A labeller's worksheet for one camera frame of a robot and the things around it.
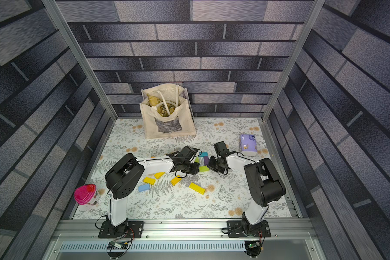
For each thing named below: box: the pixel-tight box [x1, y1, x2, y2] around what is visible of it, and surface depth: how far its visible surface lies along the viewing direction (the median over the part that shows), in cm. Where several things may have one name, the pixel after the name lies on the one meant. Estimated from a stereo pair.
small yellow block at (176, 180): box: [170, 174, 183, 186], surface depth 91 cm
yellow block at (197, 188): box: [189, 182, 206, 195], surface depth 89 cm
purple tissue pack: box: [239, 133, 258, 157], surface depth 101 cm
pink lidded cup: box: [73, 183, 97, 206], surface depth 76 cm
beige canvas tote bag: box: [139, 83, 197, 140], surface depth 100 cm
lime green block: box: [198, 165, 210, 173], surface depth 94 cm
